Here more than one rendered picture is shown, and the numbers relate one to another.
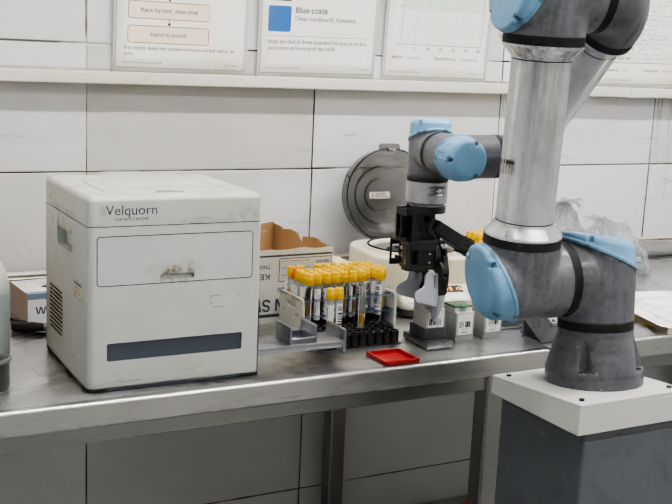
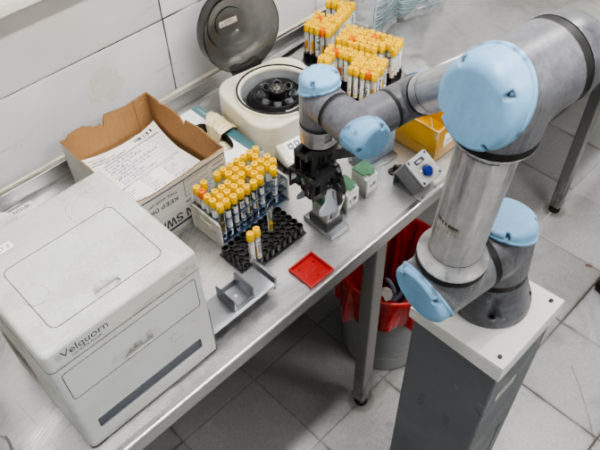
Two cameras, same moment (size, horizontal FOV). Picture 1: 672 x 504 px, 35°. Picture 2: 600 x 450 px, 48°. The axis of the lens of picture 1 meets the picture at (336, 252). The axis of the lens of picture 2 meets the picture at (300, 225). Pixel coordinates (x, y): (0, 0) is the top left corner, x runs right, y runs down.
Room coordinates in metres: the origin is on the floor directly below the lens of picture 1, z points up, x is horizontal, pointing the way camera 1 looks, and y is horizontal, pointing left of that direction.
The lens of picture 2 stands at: (0.95, 0.14, 1.99)
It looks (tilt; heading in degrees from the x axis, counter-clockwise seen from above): 48 degrees down; 345
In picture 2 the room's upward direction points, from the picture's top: 2 degrees counter-clockwise
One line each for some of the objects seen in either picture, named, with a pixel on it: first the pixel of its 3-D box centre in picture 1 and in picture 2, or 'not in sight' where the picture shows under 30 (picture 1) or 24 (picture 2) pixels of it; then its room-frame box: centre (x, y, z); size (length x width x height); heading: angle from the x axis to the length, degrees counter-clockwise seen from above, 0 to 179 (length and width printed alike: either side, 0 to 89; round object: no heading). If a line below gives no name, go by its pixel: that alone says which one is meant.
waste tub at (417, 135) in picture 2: not in sight; (431, 123); (2.09, -0.51, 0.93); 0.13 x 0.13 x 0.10; 28
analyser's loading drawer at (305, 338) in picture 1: (284, 337); (227, 301); (1.72, 0.08, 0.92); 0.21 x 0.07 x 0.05; 118
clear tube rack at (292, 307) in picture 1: (338, 308); (241, 201); (1.99, -0.01, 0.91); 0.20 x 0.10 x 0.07; 118
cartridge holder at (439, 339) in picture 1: (428, 333); (326, 219); (1.90, -0.18, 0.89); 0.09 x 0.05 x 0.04; 26
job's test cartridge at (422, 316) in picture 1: (428, 319); (326, 210); (1.90, -0.18, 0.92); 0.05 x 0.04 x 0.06; 26
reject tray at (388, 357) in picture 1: (392, 356); (311, 270); (1.78, -0.11, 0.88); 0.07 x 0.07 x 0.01; 28
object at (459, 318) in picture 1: (458, 320); (345, 193); (1.94, -0.24, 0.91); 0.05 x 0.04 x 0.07; 28
